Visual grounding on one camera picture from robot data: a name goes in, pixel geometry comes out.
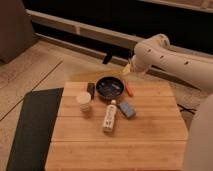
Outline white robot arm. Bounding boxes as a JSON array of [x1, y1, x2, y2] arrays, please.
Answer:
[[125, 34, 213, 171]]

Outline white wall shelf rail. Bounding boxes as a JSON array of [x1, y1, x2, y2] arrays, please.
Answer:
[[25, 9, 181, 54]]

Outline beige couch corner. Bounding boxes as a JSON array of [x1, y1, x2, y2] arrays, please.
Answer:
[[0, 0, 37, 63]]

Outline dark ceramic bowl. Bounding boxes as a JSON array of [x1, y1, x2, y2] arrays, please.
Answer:
[[96, 76, 124, 100]]

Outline blue sponge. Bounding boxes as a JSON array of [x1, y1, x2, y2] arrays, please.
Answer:
[[119, 101, 136, 118]]

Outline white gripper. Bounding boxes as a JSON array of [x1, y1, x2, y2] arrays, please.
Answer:
[[122, 56, 140, 75]]

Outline white plastic bottle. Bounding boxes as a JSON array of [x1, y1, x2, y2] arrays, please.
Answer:
[[102, 100, 117, 132]]

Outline white paper cup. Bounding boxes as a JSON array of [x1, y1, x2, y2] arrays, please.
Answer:
[[76, 92, 91, 112]]

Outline dark brown rectangular block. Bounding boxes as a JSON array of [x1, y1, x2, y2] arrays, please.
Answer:
[[87, 82, 95, 99]]

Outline orange marker pen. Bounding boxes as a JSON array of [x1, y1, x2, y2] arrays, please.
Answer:
[[125, 82, 134, 97]]

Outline dark grey floor mat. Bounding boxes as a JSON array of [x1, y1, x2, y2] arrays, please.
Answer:
[[6, 88, 63, 171]]

